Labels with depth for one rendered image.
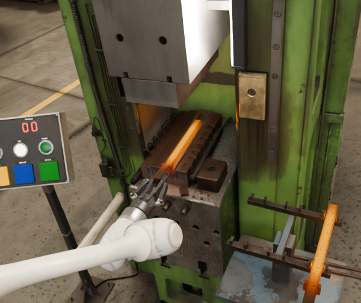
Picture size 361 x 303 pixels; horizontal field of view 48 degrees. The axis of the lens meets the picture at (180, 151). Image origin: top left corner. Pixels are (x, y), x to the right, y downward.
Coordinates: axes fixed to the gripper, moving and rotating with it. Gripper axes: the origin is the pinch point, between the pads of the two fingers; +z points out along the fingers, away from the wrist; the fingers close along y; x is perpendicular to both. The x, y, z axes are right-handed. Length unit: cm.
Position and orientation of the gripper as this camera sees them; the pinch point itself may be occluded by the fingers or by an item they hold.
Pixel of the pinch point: (162, 175)
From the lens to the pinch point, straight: 148.8
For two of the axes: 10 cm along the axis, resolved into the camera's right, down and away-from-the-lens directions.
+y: 9.2, 1.6, -3.7
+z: 3.8, -6.0, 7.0
